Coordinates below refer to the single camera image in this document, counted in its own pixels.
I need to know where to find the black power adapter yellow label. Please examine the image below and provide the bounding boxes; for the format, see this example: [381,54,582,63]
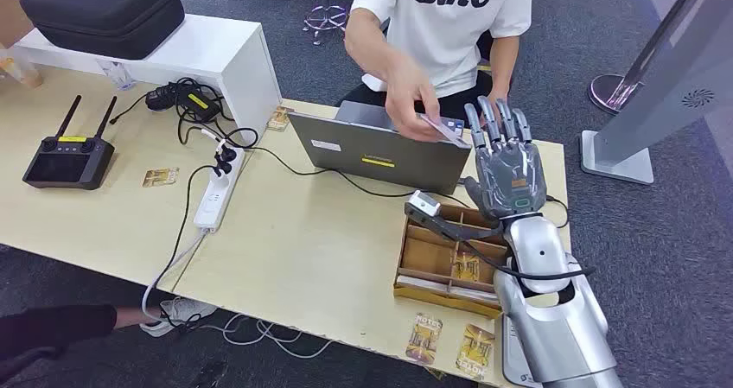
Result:
[175,90,221,124]

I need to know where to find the black cable off desk edge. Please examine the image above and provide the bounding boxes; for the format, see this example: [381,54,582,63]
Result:
[140,164,218,323]

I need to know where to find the white desk shelf riser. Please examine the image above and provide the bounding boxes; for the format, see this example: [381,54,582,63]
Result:
[12,13,283,146]

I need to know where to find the black cord bundle plug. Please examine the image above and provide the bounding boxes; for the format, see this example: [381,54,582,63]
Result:
[143,84,180,112]

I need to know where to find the grey laptop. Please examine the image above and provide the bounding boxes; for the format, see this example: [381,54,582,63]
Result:
[287,99,473,196]

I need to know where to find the white power strip cord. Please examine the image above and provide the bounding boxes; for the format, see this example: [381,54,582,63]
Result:
[140,229,208,325]

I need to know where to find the person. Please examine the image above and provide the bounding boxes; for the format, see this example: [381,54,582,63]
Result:
[0,303,173,388]
[337,0,535,124]

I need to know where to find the person's left hand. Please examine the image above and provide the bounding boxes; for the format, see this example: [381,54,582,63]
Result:
[485,89,512,118]

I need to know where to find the black tangled adapter cable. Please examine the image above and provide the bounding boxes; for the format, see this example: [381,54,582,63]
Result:
[108,77,260,149]

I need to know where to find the gold hotel key card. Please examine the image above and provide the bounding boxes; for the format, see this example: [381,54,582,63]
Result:
[142,167,181,189]
[265,105,295,133]
[452,253,482,283]
[405,313,443,366]
[456,323,496,381]

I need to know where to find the clear plastic cup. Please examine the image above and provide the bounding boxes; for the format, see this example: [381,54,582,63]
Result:
[0,48,45,89]

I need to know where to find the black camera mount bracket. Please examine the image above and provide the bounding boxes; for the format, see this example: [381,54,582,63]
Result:
[405,201,508,244]

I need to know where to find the white cables on floor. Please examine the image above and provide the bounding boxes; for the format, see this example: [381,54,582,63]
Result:
[194,314,335,360]

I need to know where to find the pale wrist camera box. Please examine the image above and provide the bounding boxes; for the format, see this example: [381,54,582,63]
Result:
[406,190,442,219]

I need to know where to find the thin black usb cable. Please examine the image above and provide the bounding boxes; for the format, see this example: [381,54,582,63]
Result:
[544,194,570,230]

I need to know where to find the white sneaker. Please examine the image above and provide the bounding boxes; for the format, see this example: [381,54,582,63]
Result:
[138,296,219,339]

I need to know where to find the chrome round base pole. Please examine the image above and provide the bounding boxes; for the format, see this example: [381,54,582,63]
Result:
[588,0,720,116]

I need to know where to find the wooden compartment tray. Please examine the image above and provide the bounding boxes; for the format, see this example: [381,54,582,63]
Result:
[392,203,513,320]

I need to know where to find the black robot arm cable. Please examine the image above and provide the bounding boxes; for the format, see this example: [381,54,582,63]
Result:
[457,239,596,282]

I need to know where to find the white card reader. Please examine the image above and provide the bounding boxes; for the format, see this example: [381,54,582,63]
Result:
[501,312,542,388]

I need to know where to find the grey kiosk stand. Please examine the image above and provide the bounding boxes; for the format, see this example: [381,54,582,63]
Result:
[579,0,733,186]

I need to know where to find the stack of white cards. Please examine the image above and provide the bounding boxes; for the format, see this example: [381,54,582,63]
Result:
[398,275,502,307]

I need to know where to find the black remote controller with antennas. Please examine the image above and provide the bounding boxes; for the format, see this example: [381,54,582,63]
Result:
[22,94,118,191]

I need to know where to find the black laptop power cable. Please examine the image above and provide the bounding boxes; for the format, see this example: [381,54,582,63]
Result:
[226,127,474,209]

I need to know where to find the pale ID card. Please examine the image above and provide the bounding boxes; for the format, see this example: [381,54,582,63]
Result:
[419,113,472,149]

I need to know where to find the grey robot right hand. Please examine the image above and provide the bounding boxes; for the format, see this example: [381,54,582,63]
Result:
[462,95,549,221]

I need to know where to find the white power strip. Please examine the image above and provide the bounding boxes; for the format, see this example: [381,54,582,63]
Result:
[193,144,246,233]

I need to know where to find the clear plastic bottle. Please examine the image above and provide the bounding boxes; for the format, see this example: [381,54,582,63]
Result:
[96,59,137,92]

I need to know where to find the black zip carrying case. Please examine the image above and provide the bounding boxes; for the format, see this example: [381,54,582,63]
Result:
[18,0,186,61]

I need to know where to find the chrome base stool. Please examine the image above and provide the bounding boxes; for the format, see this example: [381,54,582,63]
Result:
[302,0,350,47]

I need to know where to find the person's right hand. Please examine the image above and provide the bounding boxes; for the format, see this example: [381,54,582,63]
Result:
[383,59,443,143]

